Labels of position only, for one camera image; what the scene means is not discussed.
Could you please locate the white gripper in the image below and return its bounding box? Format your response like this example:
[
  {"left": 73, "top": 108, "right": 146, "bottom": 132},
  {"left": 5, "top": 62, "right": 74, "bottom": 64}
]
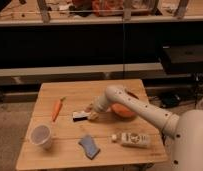
[{"left": 84, "top": 97, "right": 111, "bottom": 121}]

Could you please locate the orange carrot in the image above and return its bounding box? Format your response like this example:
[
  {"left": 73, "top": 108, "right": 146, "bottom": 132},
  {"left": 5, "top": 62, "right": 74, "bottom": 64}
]
[{"left": 52, "top": 97, "right": 65, "bottom": 122}]

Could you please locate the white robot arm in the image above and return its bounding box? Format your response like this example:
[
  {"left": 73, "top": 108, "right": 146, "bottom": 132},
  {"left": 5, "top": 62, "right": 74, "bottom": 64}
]
[{"left": 92, "top": 85, "right": 203, "bottom": 171}]

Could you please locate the long background shelf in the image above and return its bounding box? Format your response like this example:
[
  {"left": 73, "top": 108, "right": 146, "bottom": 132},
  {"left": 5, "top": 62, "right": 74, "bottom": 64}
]
[{"left": 0, "top": 0, "right": 203, "bottom": 26}]

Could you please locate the black box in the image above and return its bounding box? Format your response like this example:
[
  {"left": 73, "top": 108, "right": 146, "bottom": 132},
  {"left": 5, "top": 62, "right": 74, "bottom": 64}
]
[{"left": 159, "top": 45, "right": 203, "bottom": 74}]

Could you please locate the orange bowl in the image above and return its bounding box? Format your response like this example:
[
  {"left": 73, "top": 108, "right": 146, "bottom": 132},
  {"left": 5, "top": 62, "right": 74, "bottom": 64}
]
[{"left": 111, "top": 103, "right": 136, "bottom": 118}]

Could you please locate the wooden table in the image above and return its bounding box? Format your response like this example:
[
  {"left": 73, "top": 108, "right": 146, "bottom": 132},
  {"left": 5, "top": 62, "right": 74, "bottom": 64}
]
[{"left": 16, "top": 80, "right": 167, "bottom": 171}]

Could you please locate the white plastic bottle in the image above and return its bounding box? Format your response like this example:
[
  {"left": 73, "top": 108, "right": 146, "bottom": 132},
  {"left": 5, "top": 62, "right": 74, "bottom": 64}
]
[{"left": 111, "top": 132, "right": 151, "bottom": 148}]

